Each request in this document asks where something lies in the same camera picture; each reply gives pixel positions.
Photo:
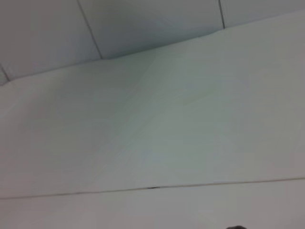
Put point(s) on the dark green FREE t-shirt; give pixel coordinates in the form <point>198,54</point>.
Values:
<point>236,227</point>

